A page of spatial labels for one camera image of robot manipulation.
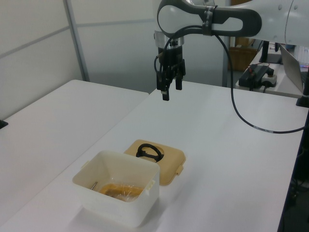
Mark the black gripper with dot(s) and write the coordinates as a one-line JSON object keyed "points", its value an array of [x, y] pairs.
{"points": [[172, 56]]}

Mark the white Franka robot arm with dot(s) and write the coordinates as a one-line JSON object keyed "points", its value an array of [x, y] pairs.
{"points": [[297, 21]]}

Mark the white plastic tool case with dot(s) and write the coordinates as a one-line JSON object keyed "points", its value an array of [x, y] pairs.
{"points": [[125, 212]]}

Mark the brown cardboard box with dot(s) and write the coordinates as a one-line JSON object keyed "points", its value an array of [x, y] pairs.
{"points": [[241, 56]]}

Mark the black power supply unit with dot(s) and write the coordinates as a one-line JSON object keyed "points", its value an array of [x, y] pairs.
{"points": [[251, 76]]}

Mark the grey button box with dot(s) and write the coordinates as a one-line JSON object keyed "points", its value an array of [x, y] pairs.
{"points": [[271, 81]]}

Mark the black monitor stand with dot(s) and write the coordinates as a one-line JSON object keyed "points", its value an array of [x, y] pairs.
{"points": [[264, 52]]}

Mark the yellow item in plastic wrap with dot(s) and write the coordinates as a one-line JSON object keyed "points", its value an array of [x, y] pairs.
{"points": [[120, 191]]}

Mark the grey laptop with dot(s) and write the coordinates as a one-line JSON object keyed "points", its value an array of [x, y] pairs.
{"points": [[290, 65]]}

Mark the small metal bit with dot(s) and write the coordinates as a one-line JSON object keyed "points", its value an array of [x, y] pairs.
{"points": [[94, 185]]}

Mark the black pole stand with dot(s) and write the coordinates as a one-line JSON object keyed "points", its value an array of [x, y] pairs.
{"points": [[3, 123], [304, 96]]}

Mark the grey partition post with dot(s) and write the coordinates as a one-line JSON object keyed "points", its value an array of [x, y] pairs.
{"points": [[76, 41]]}

